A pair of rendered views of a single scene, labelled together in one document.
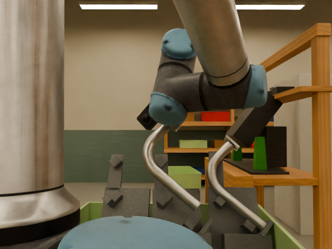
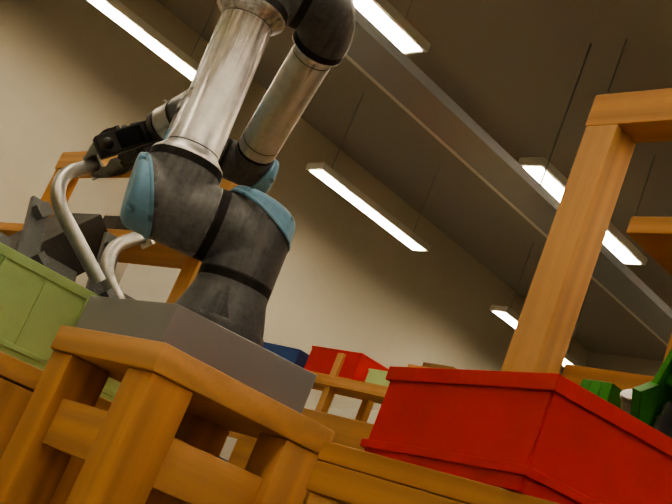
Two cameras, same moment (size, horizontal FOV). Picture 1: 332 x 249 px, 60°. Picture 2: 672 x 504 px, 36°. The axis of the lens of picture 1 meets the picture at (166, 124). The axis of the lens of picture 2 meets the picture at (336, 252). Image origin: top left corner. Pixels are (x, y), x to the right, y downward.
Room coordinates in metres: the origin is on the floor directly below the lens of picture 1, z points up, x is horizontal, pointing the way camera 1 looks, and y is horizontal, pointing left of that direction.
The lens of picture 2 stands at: (-1.06, 0.90, 0.67)
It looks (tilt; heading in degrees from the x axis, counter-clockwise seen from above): 16 degrees up; 321
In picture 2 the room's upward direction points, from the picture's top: 22 degrees clockwise
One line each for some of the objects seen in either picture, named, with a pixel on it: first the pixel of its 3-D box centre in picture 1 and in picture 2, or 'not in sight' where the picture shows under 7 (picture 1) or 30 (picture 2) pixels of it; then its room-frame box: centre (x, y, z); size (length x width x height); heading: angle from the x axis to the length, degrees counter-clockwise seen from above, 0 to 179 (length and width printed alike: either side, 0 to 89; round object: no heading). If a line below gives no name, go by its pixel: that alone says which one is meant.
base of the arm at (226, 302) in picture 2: not in sight; (224, 309); (0.21, 0.01, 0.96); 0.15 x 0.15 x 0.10
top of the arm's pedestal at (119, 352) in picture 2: not in sight; (190, 389); (0.21, 0.01, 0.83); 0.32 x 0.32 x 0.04; 86
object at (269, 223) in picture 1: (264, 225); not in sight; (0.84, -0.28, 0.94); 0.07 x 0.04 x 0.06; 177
